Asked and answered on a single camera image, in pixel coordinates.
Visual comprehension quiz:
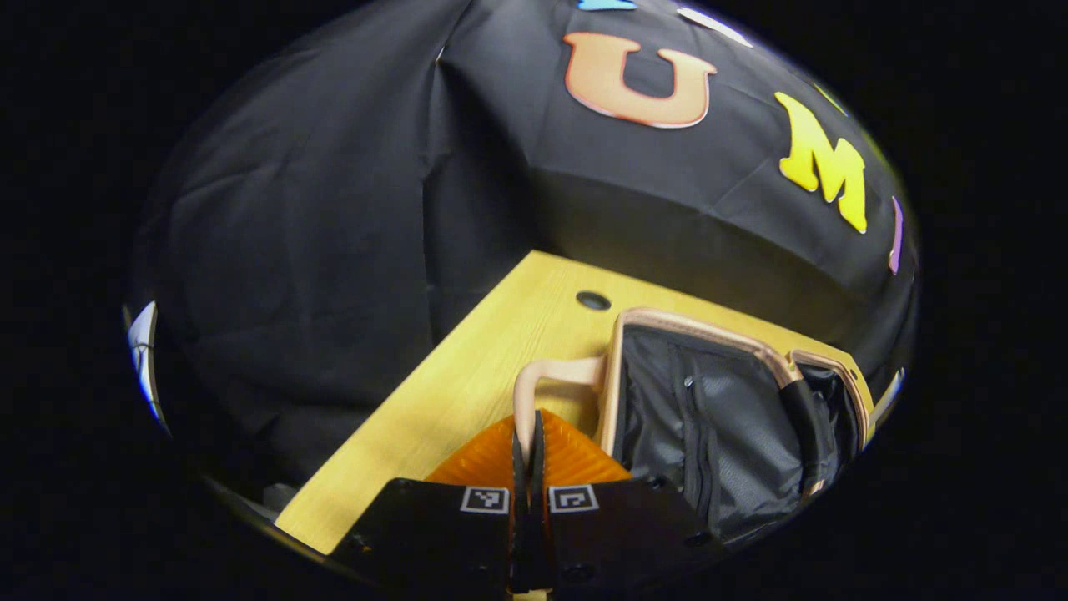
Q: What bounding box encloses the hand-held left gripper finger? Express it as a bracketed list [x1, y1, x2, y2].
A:
[534, 408, 728, 595]
[328, 409, 537, 595]

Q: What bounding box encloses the pink suitcase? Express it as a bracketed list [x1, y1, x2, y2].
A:
[512, 306, 877, 550]

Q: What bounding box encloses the black backdrop cloth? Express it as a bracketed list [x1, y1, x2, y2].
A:
[125, 0, 923, 493]

